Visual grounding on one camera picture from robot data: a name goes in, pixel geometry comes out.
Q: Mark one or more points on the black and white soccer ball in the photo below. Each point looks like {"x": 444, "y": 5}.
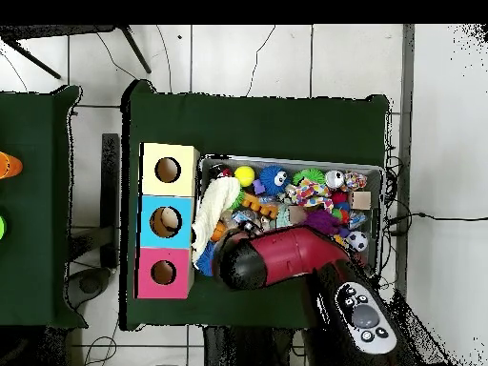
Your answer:
{"x": 357, "y": 241}

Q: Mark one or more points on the yellow ball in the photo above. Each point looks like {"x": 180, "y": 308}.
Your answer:
{"x": 244, "y": 176}

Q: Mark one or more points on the black upright panel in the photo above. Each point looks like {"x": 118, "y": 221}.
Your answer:
{"x": 110, "y": 171}

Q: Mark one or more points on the green spiky ball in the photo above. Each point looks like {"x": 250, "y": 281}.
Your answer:
{"x": 309, "y": 174}

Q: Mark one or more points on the black tripod stand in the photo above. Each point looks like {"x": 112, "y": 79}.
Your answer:
{"x": 57, "y": 30}

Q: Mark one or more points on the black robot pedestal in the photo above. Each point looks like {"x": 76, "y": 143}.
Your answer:
{"x": 236, "y": 350}

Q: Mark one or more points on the wooden three-hole box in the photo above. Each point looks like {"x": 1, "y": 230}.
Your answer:
{"x": 183, "y": 183}

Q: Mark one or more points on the purple spiky toy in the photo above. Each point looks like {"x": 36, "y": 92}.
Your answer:
{"x": 322, "y": 221}

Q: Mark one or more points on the plain wooden block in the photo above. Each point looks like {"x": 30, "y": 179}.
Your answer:
{"x": 360, "y": 200}

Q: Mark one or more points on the clear mesh bin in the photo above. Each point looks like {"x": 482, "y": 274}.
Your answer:
{"x": 377, "y": 183}

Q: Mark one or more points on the dark grey stand base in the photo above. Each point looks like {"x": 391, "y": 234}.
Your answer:
{"x": 89, "y": 284}

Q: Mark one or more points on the bright green object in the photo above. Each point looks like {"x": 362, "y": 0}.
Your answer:
{"x": 2, "y": 227}

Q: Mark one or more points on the orange toy basketball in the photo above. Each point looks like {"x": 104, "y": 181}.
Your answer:
{"x": 218, "y": 231}

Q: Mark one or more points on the purple foam block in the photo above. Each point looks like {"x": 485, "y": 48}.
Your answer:
{"x": 259, "y": 187}

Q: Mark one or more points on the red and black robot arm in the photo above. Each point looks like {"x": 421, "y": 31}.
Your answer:
{"x": 289, "y": 251}

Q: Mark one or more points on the silver tin can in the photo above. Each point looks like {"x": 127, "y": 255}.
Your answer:
{"x": 334, "y": 179}

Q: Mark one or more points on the colourful confetti ball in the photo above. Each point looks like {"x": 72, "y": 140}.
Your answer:
{"x": 355, "y": 180}

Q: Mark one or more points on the orange cone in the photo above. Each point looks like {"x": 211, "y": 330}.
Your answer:
{"x": 9, "y": 166}

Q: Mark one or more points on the dark green table cloth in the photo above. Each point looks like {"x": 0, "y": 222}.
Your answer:
{"x": 248, "y": 126}
{"x": 34, "y": 267}

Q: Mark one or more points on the cream waffle cloth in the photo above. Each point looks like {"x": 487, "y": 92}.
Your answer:
{"x": 215, "y": 206}

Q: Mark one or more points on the blue spiky ball with eyes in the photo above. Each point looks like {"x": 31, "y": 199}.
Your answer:
{"x": 271, "y": 182}
{"x": 206, "y": 262}

